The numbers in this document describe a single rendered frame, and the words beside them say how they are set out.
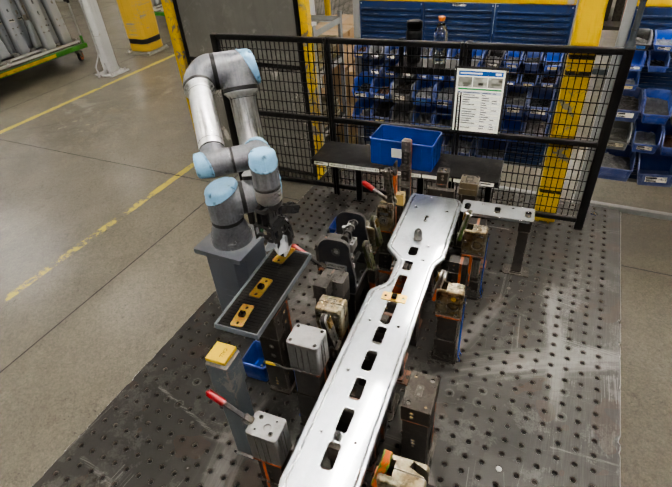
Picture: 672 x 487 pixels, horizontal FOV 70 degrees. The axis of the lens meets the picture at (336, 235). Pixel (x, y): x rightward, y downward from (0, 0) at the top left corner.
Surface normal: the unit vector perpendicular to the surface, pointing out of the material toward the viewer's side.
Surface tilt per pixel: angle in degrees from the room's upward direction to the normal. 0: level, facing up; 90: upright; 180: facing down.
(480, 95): 90
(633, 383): 0
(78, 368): 0
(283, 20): 91
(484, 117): 90
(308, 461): 0
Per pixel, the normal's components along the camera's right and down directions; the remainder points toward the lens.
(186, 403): -0.07, -0.80
